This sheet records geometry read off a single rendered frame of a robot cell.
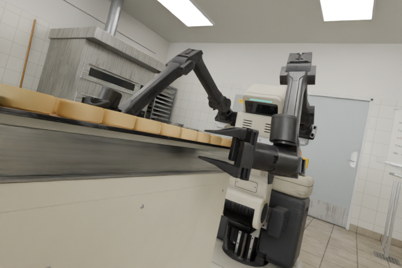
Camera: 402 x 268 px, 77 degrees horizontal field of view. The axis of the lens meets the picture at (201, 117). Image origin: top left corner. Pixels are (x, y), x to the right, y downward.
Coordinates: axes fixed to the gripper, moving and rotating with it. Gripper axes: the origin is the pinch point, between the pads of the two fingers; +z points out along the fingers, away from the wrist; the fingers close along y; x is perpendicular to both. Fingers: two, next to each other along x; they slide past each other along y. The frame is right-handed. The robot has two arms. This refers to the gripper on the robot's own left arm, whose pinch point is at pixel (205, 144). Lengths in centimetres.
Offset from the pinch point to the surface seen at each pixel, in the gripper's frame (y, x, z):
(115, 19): -160, 425, 87
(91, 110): -2.0, -18.2, 19.2
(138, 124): -1.4, -10.5, 13.8
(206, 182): 8.5, 6.4, -4.0
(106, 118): -1.4, -14.3, 17.8
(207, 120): -27, 482, -135
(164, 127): -1.8, -6.4, 9.5
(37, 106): -1.4, -22.0, 23.3
